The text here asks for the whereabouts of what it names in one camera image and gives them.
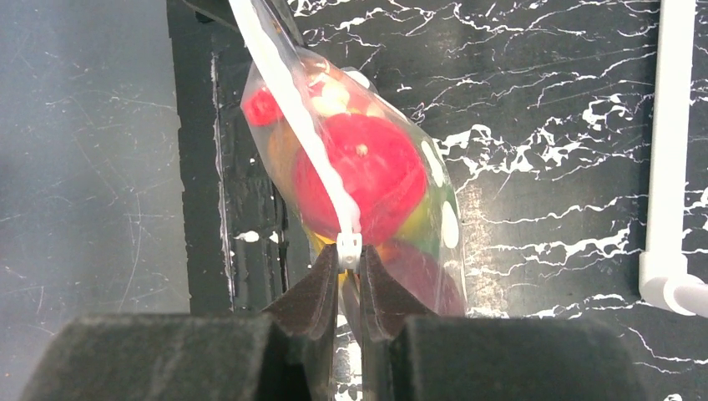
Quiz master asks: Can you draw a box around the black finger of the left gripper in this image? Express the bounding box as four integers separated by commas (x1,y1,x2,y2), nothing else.
184,0,305,47

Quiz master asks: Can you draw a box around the red fake apple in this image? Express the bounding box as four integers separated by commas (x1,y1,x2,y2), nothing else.
292,114,427,246

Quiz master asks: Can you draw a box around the white PVC pipe frame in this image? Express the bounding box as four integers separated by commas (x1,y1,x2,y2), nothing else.
639,0,707,317

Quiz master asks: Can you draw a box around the clear polka dot zip bag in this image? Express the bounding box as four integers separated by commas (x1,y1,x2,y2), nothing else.
230,1,467,317

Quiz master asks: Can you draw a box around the dark red fake fruit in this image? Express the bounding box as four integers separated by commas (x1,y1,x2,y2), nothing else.
377,239,466,317

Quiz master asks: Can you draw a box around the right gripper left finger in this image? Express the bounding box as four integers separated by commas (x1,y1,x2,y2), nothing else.
21,245,338,400

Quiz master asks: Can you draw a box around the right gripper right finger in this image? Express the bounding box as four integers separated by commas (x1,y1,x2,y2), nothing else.
359,246,648,400

